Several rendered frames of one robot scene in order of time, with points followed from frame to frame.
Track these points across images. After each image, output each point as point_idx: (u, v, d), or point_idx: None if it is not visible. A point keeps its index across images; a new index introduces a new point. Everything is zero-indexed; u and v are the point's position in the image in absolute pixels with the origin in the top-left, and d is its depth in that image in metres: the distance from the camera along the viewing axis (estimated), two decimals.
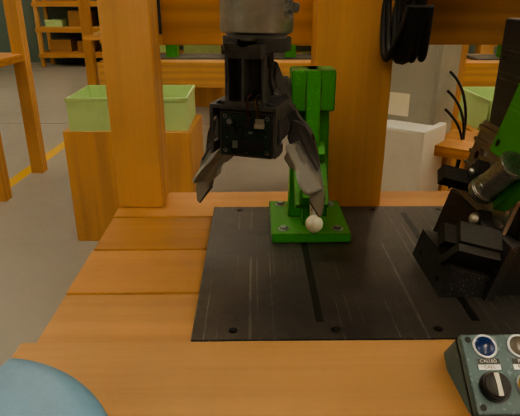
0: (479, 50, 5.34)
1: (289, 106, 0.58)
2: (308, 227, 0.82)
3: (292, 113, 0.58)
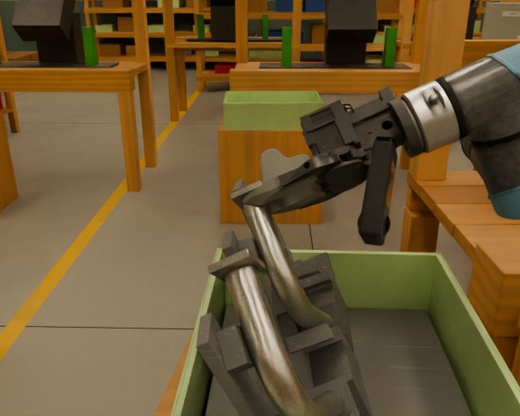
0: None
1: (352, 150, 0.60)
2: None
3: (335, 155, 0.59)
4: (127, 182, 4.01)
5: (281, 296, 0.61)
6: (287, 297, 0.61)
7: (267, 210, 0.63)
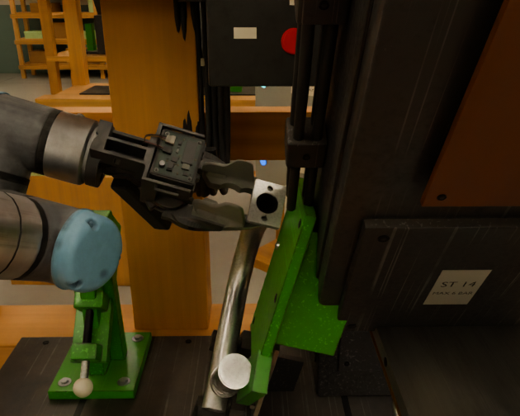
0: None
1: None
2: (74, 393, 0.75)
3: None
4: None
5: None
6: None
7: None
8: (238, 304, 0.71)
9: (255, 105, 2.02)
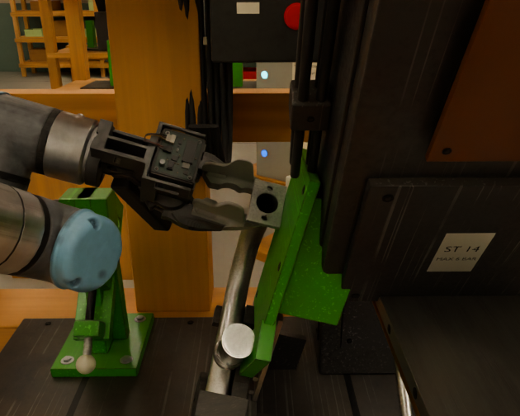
0: None
1: None
2: (77, 370, 0.76)
3: None
4: None
5: None
6: None
7: None
8: (238, 304, 0.70)
9: None
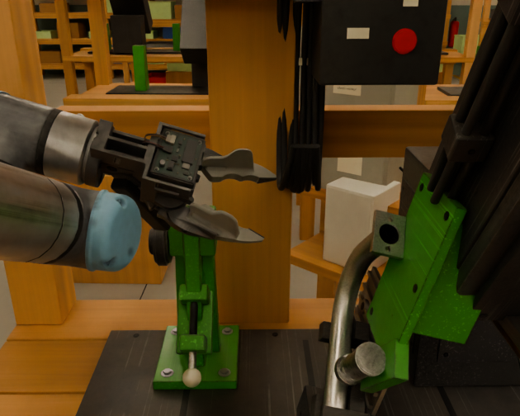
0: (462, 72, 5.29)
1: None
2: (184, 383, 0.78)
3: None
4: None
5: None
6: None
7: (370, 234, 0.67)
8: (347, 329, 0.72)
9: None
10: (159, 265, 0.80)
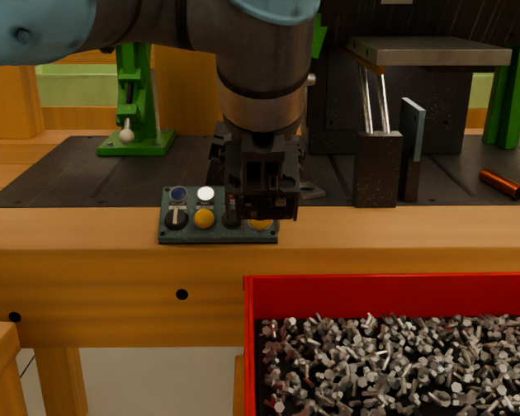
0: None
1: (294, 144, 0.53)
2: (120, 139, 0.98)
3: (299, 157, 0.55)
4: None
5: None
6: None
7: None
8: None
9: None
10: (101, 50, 1.00)
